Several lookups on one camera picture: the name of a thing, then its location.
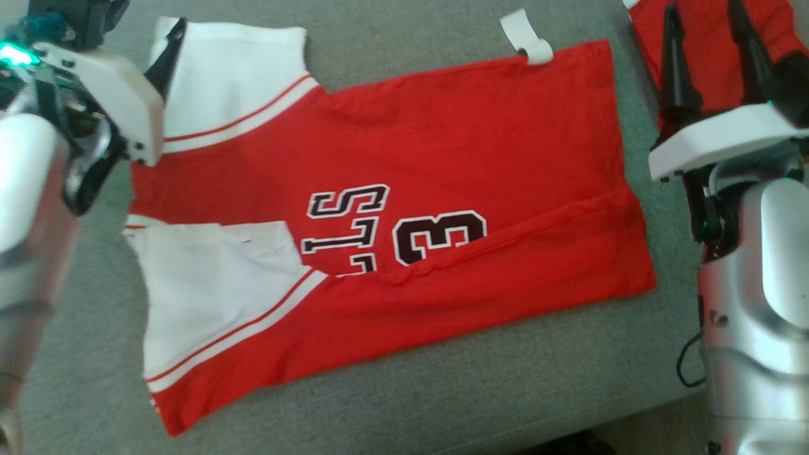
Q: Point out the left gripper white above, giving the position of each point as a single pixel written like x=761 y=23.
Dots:
x=120 y=101

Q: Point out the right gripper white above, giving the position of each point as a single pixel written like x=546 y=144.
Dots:
x=727 y=136

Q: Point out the red shorts with white trim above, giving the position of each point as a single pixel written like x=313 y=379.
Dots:
x=711 y=50

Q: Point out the red Bulls basketball jersey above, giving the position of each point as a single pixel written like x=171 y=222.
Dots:
x=474 y=139

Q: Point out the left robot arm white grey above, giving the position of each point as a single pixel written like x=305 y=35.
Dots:
x=25 y=253

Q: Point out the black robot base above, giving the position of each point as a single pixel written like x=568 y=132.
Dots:
x=569 y=443

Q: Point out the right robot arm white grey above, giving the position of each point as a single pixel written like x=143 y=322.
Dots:
x=758 y=347

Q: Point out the large grey sofa seat cushion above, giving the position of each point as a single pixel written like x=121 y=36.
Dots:
x=442 y=392

